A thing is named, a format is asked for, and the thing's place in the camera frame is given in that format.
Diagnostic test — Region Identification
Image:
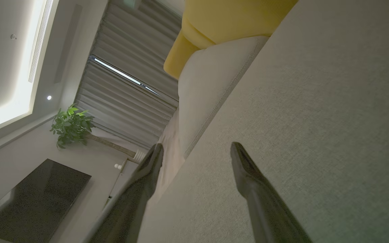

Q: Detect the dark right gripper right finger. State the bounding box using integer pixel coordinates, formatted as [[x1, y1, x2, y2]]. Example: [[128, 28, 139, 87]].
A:
[[230, 142, 313, 243]]

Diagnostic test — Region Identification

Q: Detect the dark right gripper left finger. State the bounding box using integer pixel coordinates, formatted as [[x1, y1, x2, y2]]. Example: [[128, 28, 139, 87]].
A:
[[90, 143, 164, 243]]

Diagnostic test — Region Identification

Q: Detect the white television cabinet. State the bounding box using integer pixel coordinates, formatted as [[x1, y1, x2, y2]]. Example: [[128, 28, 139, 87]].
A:
[[83, 158, 140, 243]]

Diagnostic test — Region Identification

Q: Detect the white ribbed plant pot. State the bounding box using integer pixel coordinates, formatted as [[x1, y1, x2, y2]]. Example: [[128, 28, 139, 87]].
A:
[[134, 150, 148, 164]]

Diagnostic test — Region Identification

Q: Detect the large grey sofa seat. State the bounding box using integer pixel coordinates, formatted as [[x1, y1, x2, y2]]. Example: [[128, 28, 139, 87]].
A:
[[137, 0, 389, 243]]

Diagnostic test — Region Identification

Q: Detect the black television screen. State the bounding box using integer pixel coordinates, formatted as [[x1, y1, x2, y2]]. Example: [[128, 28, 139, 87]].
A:
[[0, 159, 92, 243]]

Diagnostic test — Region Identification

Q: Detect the green potted plant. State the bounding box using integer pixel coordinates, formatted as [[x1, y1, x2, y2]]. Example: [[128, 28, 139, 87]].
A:
[[50, 103, 137, 159]]

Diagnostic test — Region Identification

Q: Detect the grey sofa cushion with seam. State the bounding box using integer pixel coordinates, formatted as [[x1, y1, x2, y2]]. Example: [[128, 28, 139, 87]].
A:
[[178, 35, 270, 159]]

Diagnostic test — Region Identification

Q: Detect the grey pleated curtain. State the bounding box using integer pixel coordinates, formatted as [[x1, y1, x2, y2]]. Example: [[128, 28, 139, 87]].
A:
[[75, 0, 185, 151]]

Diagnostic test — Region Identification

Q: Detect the yellow cushion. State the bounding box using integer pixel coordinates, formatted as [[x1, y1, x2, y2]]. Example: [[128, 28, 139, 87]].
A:
[[163, 0, 298, 80]]

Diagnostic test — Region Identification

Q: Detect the white slotted ceiling air vent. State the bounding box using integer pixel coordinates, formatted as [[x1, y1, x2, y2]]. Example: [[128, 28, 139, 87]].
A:
[[28, 0, 54, 84]]

